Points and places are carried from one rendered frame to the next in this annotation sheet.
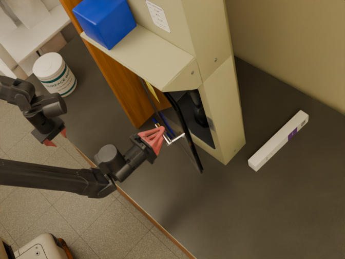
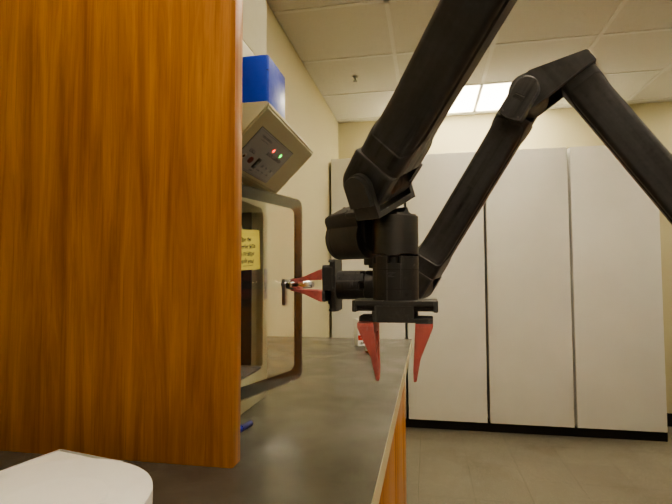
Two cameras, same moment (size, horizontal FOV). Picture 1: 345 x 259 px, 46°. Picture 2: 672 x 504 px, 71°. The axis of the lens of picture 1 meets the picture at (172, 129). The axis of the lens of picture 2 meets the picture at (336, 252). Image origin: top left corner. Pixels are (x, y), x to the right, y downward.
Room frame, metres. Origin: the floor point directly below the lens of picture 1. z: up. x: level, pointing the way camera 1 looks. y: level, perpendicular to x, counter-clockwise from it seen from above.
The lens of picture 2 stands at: (1.43, 0.67, 1.22)
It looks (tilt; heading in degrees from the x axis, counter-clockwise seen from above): 3 degrees up; 216
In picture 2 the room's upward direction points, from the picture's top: straight up
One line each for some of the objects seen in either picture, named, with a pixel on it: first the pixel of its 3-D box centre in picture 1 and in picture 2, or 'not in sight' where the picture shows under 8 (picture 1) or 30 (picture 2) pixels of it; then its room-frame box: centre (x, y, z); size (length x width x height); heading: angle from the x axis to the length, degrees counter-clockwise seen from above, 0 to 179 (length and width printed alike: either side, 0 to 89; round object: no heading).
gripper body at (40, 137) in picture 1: (44, 124); (395, 284); (0.91, 0.38, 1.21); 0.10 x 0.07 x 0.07; 116
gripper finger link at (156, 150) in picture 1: (153, 138); (313, 282); (0.68, 0.06, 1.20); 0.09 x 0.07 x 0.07; 114
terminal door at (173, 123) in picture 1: (166, 112); (261, 290); (0.76, 0.00, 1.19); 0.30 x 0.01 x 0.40; 10
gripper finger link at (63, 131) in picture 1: (56, 132); (388, 342); (0.91, 0.37, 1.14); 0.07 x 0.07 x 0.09; 26
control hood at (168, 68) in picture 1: (139, 58); (267, 155); (0.75, 0.00, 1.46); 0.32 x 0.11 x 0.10; 25
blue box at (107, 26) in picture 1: (104, 18); (251, 92); (0.83, 0.04, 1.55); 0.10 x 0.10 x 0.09; 25
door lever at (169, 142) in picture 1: (168, 131); (293, 284); (0.68, 0.01, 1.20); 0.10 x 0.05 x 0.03; 10
